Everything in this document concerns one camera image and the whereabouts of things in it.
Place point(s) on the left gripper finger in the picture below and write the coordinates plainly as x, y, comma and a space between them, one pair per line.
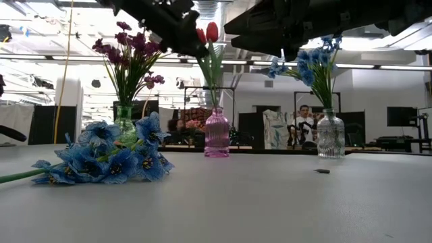
190, 22
189, 44

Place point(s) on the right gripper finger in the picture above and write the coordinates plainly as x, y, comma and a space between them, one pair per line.
266, 45
256, 22

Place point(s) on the red artificial tulip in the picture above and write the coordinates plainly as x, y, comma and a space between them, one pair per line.
202, 36
212, 31

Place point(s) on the purple artificial flower bunch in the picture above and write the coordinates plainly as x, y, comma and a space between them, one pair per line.
114, 55
152, 80

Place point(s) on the large-blossom blue flower bunch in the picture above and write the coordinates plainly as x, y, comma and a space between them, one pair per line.
118, 167

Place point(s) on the black background robot arm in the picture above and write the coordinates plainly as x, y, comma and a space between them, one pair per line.
292, 135

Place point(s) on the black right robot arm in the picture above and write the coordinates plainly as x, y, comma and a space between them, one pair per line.
398, 13

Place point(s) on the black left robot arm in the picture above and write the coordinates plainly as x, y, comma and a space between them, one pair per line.
128, 5

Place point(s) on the pink background flowers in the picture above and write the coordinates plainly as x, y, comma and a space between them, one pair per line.
194, 125

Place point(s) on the pink ribbed glass vase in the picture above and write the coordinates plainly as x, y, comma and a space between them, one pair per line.
216, 135

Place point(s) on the green glass vase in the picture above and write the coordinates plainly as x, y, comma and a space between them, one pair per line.
124, 123

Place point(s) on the clear ribbed glass vase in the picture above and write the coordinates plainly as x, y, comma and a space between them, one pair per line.
330, 138

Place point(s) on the small-blossom blue flower bunch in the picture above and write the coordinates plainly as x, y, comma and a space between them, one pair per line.
305, 72

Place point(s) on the dark patterned tapestry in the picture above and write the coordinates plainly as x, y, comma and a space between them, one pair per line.
195, 114

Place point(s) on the person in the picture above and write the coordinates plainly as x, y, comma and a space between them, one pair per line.
173, 125
303, 123

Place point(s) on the white and blue cloth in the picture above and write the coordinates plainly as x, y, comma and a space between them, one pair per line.
275, 130

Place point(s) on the black partition panel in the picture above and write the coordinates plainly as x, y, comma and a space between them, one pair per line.
251, 131
354, 125
44, 125

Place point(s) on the black computer monitor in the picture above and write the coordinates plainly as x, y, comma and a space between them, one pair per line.
401, 116

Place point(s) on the dark green stem piece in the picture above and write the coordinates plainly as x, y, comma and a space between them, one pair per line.
322, 171

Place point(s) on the black office desk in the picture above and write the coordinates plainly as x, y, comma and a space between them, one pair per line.
395, 139

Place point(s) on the white whiteboard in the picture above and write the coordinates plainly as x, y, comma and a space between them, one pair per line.
428, 130

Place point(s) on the white curtain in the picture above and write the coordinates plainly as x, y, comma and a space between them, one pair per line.
17, 114

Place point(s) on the ribbed ceiling air duct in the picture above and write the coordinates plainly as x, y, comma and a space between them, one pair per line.
206, 6

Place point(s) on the wall air vent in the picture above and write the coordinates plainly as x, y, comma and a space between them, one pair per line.
268, 84

